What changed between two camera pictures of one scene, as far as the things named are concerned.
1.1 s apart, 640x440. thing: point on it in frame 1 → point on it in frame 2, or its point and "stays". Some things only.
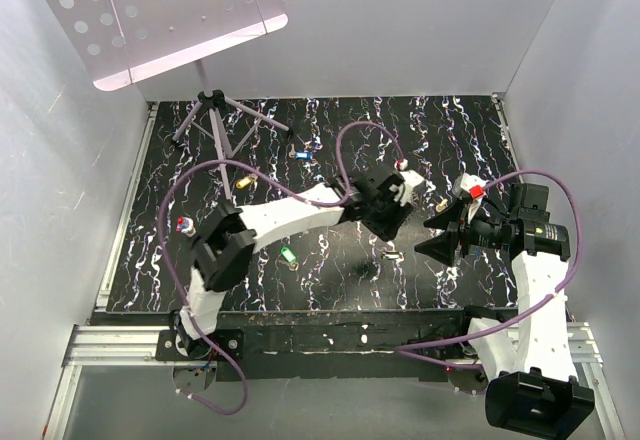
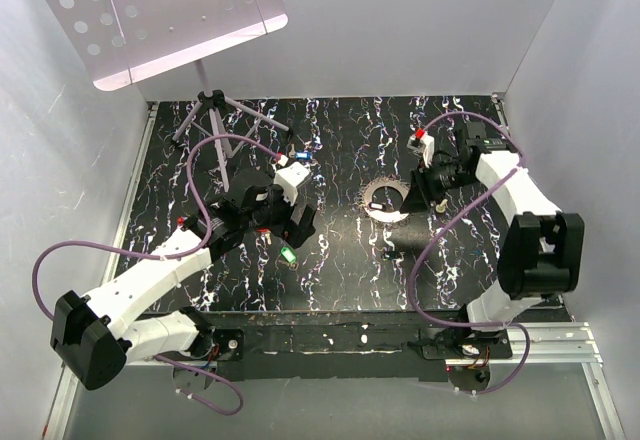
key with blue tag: [299, 154] stays
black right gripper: [441, 246] → [422, 190]
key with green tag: [290, 258] stays
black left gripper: [387, 228] → [296, 232]
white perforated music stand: [131, 20] stays
